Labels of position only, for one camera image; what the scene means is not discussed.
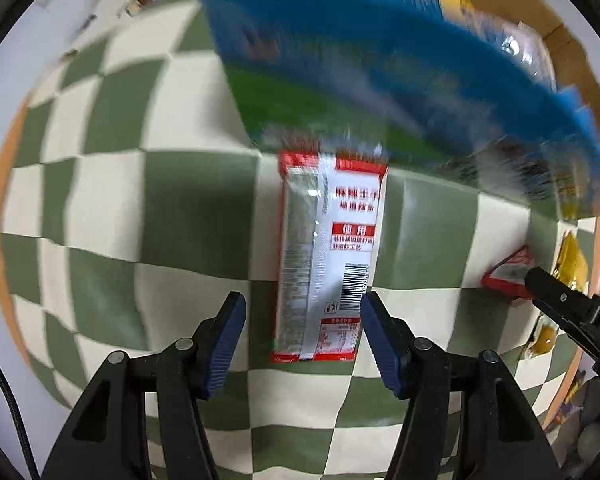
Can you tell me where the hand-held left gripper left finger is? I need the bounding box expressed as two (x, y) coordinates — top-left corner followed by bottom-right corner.
(40, 291), (247, 480)

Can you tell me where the long red white snack packet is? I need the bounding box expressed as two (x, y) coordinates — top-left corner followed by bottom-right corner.
(270, 150), (390, 365)

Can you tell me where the blue printed cardboard box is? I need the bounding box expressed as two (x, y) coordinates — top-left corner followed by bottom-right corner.
(205, 0), (600, 221)

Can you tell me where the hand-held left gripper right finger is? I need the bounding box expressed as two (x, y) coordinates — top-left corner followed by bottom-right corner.
(360, 291), (563, 480)

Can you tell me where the small red snack packet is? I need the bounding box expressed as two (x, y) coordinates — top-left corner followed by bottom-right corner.
(481, 245), (537, 302)

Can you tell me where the braised egg packet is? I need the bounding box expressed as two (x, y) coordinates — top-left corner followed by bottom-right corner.
(522, 322), (561, 361)

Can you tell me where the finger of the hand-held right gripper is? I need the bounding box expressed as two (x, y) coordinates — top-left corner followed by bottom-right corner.
(524, 266), (600, 313)
(532, 299), (600, 362)

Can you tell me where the small yellow snack packet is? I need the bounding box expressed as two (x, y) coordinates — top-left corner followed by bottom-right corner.
(550, 230), (591, 293)

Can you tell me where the green white checkered mat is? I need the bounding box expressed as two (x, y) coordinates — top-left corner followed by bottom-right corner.
(0, 0), (600, 480)

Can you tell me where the black cable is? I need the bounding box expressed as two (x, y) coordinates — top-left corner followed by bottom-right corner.
(0, 335), (38, 480)

